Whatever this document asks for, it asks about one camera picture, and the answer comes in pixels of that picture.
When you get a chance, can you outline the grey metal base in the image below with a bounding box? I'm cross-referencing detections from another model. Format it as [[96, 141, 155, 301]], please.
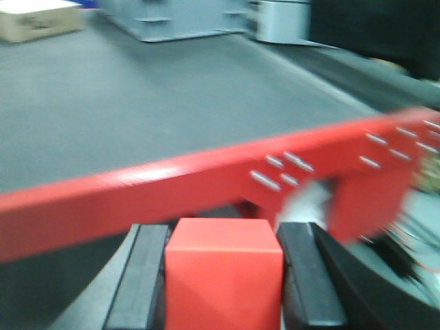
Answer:
[[98, 0, 248, 43]]

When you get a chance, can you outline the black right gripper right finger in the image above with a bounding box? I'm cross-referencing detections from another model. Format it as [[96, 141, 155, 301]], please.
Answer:
[[277, 222, 439, 329]]

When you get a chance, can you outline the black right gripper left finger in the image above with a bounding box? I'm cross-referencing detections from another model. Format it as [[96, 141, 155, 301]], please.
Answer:
[[51, 224, 170, 329]]

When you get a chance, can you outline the small cardboard box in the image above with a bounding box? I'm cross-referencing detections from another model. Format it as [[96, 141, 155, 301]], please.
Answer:
[[1, 1, 83, 43]]

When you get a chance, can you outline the red magnetic cube block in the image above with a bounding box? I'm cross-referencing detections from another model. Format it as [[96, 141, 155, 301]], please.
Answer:
[[164, 218, 283, 329]]

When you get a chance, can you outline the long red beam structure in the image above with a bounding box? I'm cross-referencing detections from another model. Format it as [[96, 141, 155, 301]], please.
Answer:
[[1, 107, 439, 263]]

